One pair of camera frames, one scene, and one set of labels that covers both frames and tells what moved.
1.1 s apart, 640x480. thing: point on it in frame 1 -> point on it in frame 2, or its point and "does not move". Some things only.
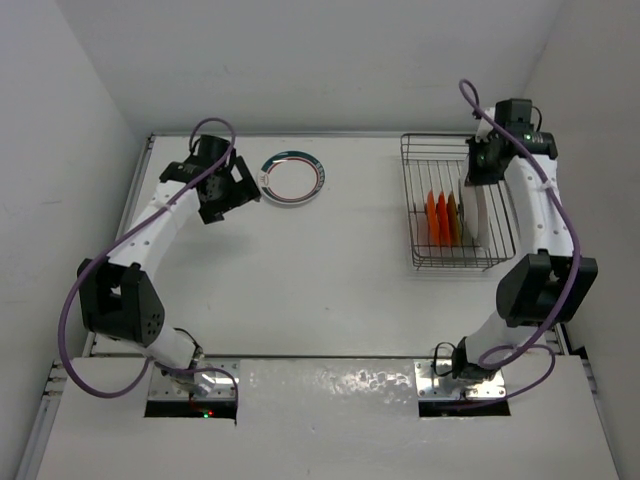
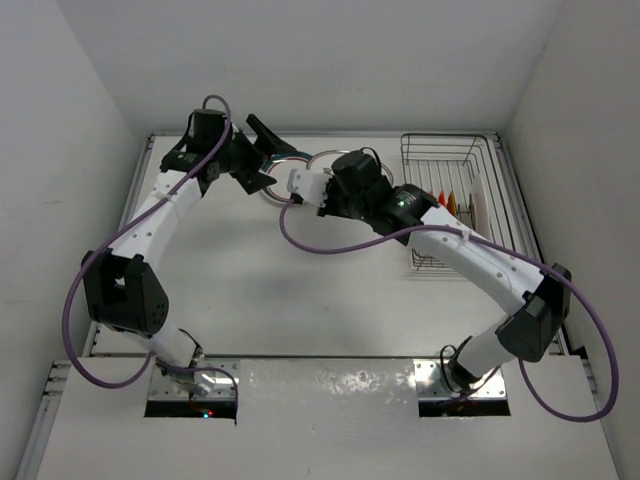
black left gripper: [241, 193] -> [265, 144]
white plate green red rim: [291, 177] does not move
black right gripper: [475, 175] -> [330, 209]
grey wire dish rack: [452, 225] does not move
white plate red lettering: [469, 202] -> [324, 160]
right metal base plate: [435, 386] does not move
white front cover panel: [332, 419] does not move
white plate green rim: [483, 217] does not move
